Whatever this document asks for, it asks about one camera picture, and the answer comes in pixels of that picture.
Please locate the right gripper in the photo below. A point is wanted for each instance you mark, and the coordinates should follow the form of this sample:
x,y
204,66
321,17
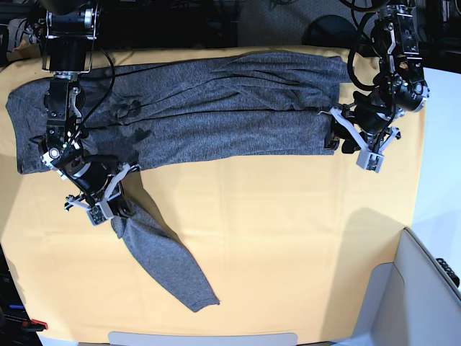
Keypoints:
x,y
101,185

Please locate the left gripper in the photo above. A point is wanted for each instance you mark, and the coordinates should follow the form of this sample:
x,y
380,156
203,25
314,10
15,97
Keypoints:
x,y
357,126

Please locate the grey long-sleeve T-shirt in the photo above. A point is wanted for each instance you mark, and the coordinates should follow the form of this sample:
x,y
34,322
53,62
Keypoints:
x,y
155,115

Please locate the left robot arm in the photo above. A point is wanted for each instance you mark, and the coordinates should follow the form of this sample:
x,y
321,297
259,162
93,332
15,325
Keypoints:
x,y
387,29

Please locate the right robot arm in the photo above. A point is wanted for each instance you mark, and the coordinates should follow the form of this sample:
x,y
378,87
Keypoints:
x,y
71,29

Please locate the yellow table cloth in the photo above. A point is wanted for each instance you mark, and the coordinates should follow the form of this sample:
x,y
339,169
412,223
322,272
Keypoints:
x,y
288,243

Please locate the black round base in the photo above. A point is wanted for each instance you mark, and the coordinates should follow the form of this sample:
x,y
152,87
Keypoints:
x,y
330,31

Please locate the red clamp left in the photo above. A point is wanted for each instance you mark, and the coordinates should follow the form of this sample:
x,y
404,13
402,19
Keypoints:
x,y
33,326

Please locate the black remote on bin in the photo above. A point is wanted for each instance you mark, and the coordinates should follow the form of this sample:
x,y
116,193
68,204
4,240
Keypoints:
x,y
449,271

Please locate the white storage bin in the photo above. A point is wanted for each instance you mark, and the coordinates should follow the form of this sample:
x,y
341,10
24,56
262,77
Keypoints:
x,y
410,301

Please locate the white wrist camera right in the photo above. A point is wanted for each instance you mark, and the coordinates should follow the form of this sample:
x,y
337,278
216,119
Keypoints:
x,y
96,215

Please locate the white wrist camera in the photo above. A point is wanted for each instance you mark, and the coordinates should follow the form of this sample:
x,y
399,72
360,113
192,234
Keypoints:
x,y
96,215
370,161

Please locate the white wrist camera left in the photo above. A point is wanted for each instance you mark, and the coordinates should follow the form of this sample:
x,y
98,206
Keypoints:
x,y
370,161

